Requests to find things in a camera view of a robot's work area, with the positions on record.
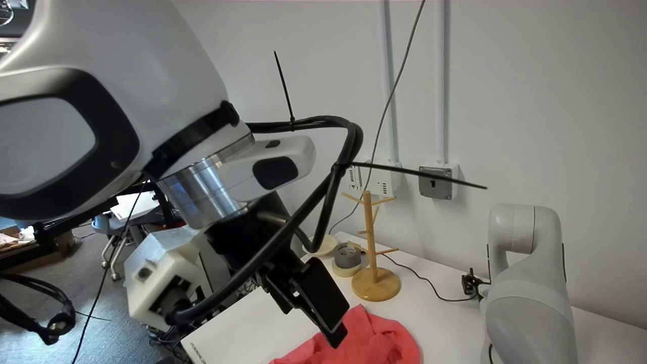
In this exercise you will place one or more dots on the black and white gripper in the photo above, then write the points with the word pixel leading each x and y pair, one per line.
pixel 175 269

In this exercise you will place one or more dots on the peach printed shirt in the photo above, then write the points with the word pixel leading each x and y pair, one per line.
pixel 371 340

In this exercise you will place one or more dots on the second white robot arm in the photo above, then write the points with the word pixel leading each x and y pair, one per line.
pixel 525 309

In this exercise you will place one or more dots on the white main robot arm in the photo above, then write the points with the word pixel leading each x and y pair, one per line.
pixel 101 94

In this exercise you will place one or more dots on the cream tape roll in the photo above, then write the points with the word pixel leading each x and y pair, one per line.
pixel 346 271

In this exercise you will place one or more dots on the wooden mug tree stand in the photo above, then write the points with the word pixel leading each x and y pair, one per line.
pixel 374 281

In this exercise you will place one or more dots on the small black table clamp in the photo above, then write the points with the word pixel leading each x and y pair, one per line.
pixel 471 286

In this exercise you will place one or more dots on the white wall socket box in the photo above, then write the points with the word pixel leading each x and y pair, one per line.
pixel 378 183

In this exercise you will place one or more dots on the grey wall junction box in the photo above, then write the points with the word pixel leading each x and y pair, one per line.
pixel 437 180

